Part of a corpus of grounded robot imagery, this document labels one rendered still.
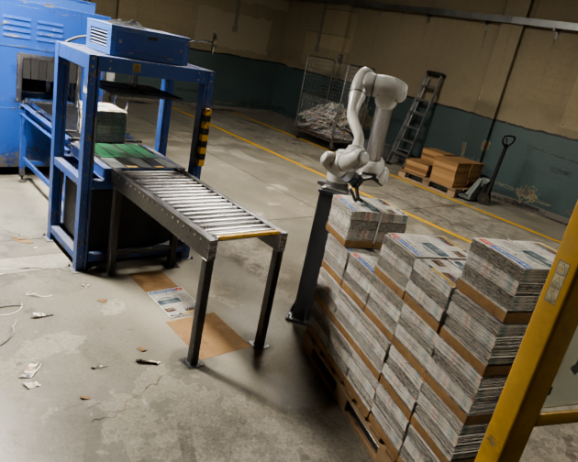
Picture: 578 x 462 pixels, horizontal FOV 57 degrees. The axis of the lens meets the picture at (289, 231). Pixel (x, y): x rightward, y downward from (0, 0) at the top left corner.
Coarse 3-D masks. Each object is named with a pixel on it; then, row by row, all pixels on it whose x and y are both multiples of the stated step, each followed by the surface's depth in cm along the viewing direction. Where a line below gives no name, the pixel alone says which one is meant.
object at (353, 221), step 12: (336, 204) 316; (348, 204) 305; (360, 204) 310; (336, 216) 317; (348, 216) 301; (360, 216) 300; (372, 216) 302; (336, 228) 315; (348, 228) 302; (360, 228) 303; (360, 240) 306
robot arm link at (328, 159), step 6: (324, 156) 291; (330, 156) 290; (336, 156) 290; (324, 162) 291; (330, 162) 290; (336, 162) 289; (330, 168) 292; (336, 168) 290; (336, 174) 296; (342, 174) 296
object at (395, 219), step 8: (376, 200) 328; (384, 200) 332; (384, 208) 314; (392, 208) 316; (392, 216) 306; (400, 216) 308; (384, 224) 307; (392, 224) 309; (400, 224) 310; (384, 232) 310; (392, 232) 311; (400, 232) 313
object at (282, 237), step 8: (176, 168) 407; (192, 176) 394; (216, 192) 367; (232, 200) 358; (240, 208) 345; (256, 216) 335; (272, 224) 328; (280, 232) 317; (264, 240) 329; (272, 240) 322; (280, 240) 317; (280, 248) 319
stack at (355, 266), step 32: (352, 256) 297; (320, 288) 332; (352, 288) 294; (384, 288) 265; (320, 320) 330; (352, 320) 292; (384, 320) 264; (416, 320) 241; (320, 352) 328; (352, 352) 291; (384, 352) 260; (416, 352) 239; (352, 384) 289; (416, 384) 238; (352, 416) 292; (384, 416) 258; (384, 448) 258
